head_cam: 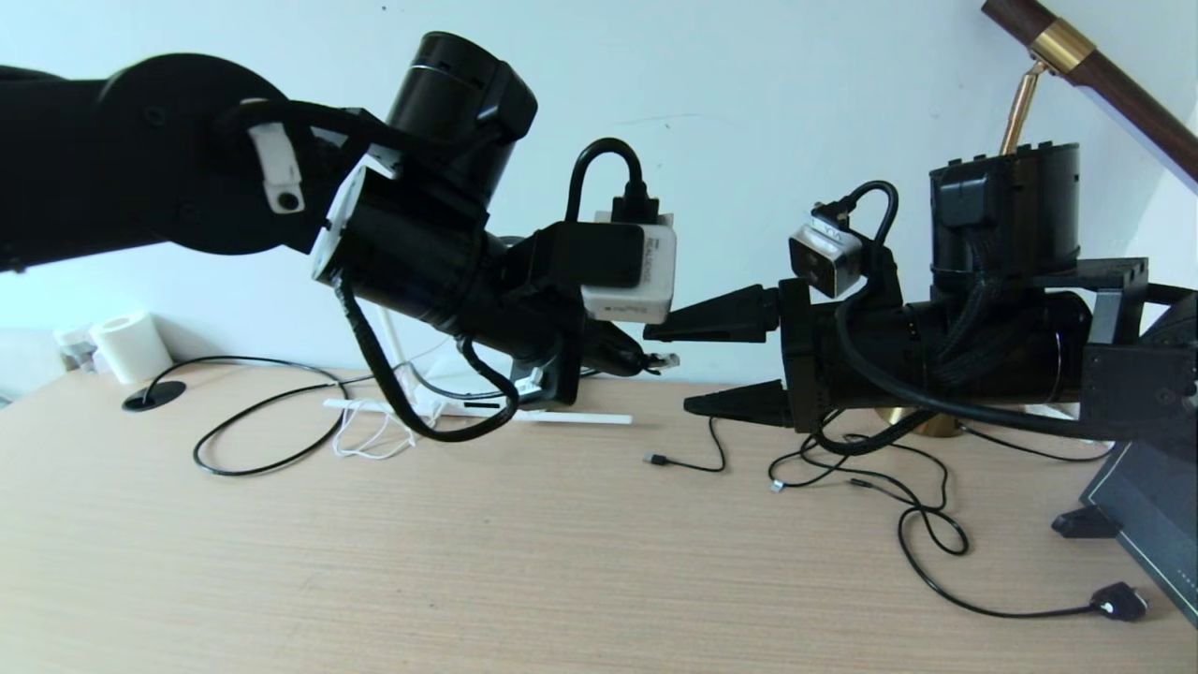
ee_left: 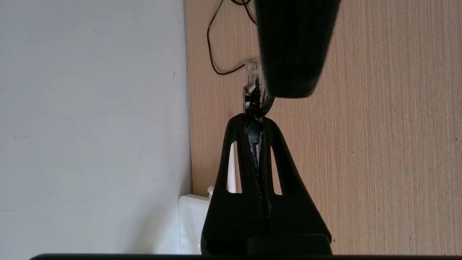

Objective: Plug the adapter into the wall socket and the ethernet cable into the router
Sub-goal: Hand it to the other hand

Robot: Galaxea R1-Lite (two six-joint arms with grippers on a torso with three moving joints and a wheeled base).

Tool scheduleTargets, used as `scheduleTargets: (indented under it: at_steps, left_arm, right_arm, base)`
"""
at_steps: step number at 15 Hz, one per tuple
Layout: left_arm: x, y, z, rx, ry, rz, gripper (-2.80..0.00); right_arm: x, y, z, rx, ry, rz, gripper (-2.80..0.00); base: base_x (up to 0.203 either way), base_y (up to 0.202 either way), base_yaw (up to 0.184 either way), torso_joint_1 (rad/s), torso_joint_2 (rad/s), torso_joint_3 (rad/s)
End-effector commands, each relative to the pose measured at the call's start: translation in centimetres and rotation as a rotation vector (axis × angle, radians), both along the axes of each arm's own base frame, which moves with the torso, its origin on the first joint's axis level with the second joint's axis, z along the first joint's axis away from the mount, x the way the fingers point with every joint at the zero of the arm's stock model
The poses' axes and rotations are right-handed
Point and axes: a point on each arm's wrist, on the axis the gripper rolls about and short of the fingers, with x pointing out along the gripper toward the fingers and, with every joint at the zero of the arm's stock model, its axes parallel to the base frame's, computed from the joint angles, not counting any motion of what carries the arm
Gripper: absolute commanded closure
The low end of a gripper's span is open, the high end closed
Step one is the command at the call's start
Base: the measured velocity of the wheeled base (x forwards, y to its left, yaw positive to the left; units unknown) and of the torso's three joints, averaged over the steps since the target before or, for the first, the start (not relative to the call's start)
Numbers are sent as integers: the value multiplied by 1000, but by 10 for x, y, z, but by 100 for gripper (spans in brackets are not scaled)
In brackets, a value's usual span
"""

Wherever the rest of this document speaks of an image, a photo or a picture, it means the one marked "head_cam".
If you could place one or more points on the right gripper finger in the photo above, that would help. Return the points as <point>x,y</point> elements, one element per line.
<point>739,404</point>
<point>721,318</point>

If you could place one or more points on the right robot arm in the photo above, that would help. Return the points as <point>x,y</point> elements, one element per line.
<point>1011,346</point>

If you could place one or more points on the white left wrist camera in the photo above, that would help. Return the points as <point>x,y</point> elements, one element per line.
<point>627,281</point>

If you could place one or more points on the small clear jar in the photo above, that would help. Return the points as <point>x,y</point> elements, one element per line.
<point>80,354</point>

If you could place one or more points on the brass desk lamp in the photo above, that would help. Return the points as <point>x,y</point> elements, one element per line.
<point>1123,103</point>

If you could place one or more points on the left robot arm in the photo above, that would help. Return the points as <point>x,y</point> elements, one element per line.
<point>140,159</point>

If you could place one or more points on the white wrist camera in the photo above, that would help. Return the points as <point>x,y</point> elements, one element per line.
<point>824,260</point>
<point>627,281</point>

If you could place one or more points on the dark monitor with stand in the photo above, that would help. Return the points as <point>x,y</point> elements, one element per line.
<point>1156,524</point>

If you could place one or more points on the white toilet paper roll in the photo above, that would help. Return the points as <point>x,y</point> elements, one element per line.
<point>136,348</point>

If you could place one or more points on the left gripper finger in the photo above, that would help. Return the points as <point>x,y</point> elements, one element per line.
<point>618,344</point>
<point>622,369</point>

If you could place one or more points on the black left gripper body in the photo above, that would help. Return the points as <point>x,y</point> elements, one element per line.
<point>533,323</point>

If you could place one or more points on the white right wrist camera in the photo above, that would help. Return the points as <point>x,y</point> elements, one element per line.
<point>824,260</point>

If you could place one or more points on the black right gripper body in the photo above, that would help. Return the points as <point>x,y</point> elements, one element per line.
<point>870,365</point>

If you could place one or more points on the white wifi router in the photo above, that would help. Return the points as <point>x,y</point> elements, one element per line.
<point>580,417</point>

